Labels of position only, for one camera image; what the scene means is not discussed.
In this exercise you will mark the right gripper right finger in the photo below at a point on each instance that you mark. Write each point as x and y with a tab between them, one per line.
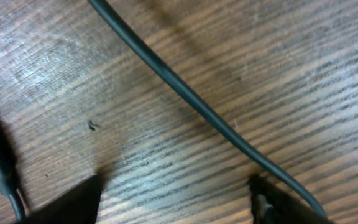
271	205

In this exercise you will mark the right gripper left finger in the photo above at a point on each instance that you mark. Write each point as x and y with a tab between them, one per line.
79	205

